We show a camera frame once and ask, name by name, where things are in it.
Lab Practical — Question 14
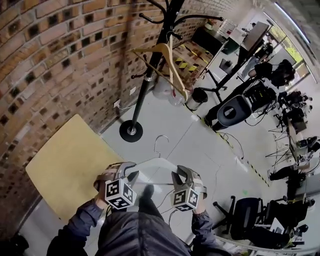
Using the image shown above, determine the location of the cardboard box with striped tape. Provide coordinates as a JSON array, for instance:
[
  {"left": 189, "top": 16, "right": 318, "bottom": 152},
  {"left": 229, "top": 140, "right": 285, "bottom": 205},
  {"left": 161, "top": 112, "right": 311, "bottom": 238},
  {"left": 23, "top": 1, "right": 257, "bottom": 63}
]
[{"left": 172, "top": 41, "right": 213, "bottom": 83}]

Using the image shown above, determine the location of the black office chair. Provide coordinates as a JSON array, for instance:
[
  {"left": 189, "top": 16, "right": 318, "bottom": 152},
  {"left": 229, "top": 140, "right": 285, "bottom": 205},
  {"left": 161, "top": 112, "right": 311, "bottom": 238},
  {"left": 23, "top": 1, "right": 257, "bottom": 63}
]
[
  {"left": 212, "top": 196, "right": 265, "bottom": 241},
  {"left": 262, "top": 196, "right": 312, "bottom": 248}
]

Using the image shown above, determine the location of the white low shelf unit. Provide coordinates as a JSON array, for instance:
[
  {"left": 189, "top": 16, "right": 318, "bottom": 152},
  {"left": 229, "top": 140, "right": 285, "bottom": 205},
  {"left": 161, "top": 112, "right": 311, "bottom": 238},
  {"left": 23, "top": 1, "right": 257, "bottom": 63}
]
[{"left": 219, "top": 19, "right": 248, "bottom": 38}]

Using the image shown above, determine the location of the clear plastic bags pile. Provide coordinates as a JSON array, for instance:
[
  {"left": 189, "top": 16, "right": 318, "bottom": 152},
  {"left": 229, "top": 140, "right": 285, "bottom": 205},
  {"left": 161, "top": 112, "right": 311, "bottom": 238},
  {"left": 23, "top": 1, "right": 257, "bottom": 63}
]
[{"left": 152, "top": 81, "right": 188, "bottom": 107}]

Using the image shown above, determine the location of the trash can with black liner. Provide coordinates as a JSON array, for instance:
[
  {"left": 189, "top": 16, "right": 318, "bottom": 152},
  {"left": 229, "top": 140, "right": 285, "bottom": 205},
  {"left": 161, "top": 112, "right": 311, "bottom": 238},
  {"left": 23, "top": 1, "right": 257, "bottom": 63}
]
[{"left": 186, "top": 87, "right": 209, "bottom": 111}]

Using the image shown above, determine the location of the person's clothed body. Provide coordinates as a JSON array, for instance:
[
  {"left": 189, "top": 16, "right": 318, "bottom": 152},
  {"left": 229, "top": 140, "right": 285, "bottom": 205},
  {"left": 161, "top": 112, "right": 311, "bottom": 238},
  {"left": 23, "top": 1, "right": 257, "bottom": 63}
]
[{"left": 97, "top": 184, "right": 193, "bottom": 256}]

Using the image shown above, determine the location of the light wooden table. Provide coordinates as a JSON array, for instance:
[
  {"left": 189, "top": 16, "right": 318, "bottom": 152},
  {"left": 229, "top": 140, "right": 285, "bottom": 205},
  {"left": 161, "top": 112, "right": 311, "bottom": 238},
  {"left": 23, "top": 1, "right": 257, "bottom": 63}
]
[{"left": 24, "top": 113, "right": 126, "bottom": 222}]

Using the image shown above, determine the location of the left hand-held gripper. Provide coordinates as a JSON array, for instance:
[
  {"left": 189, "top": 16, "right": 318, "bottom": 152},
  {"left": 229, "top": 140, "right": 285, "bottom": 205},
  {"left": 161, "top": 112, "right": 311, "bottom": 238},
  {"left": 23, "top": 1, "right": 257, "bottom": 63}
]
[{"left": 93, "top": 161, "right": 140, "bottom": 210}]

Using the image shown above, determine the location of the green bin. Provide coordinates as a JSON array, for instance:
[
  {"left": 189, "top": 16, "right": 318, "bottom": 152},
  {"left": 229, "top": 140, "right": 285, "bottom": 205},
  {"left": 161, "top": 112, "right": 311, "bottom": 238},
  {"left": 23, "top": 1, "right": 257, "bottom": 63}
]
[{"left": 222, "top": 37, "right": 238, "bottom": 55}]

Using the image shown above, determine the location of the person's left forearm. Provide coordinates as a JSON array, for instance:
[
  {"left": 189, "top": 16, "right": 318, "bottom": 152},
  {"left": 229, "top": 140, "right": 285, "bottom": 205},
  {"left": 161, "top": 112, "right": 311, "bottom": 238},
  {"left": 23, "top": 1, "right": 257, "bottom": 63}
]
[{"left": 47, "top": 193, "right": 111, "bottom": 256}]

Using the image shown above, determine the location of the person's black shoe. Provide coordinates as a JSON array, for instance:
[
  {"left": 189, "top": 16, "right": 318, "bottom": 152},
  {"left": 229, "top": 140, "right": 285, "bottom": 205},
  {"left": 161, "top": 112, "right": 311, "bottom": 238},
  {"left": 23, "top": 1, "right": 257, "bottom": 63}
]
[{"left": 142, "top": 184, "right": 156, "bottom": 201}]

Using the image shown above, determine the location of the white plastic hanger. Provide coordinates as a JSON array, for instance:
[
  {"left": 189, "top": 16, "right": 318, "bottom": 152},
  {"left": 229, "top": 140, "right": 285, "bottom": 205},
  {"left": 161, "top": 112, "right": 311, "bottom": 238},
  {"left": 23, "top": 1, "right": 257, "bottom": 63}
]
[{"left": 124, "top": 134, "right": 191, "bottom": 187}]

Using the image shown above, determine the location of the black tripod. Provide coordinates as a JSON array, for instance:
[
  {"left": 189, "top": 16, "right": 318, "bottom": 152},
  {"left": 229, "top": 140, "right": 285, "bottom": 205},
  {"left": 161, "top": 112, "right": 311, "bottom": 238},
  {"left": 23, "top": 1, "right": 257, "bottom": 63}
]
[{"left": 264, "top": 127, "right": 296, "bottom": 166}]

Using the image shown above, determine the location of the black floor cable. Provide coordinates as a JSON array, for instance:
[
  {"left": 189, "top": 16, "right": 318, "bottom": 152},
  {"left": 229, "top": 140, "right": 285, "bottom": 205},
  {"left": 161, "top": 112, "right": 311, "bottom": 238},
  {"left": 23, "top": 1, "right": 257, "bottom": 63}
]
[{"left": 219, "top": 132, "right": 246, "bottom": 161}]

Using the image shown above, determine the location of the person's right forearm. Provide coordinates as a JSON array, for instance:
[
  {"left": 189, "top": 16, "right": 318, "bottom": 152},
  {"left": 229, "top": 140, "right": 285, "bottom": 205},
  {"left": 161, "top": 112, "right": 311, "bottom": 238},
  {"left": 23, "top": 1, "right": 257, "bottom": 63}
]
[{"left": 191, "top": 199, "right": 226, "bottom": 253}]

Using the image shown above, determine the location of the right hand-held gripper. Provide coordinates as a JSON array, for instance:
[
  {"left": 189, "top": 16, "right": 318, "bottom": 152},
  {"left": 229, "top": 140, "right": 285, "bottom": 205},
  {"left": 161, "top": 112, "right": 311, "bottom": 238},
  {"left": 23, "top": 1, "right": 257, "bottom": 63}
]
[{"left": 170, "top": 164, "right": 208, "bottom": 212}]

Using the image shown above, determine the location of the black coat rack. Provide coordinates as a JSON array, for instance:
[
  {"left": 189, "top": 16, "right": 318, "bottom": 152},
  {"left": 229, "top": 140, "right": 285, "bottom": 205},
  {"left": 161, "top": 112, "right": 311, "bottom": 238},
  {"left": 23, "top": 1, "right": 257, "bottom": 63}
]
[{"left": 119, "top": 0, "right": 225, "bottom": 143}]

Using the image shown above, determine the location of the black cabinet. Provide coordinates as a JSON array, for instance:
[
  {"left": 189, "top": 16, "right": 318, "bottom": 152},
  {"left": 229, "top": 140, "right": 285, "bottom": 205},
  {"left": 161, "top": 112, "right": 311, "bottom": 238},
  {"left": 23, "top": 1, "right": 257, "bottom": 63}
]
[{"left": 191, "top": 26, "right": 226, "bottom": 58}]

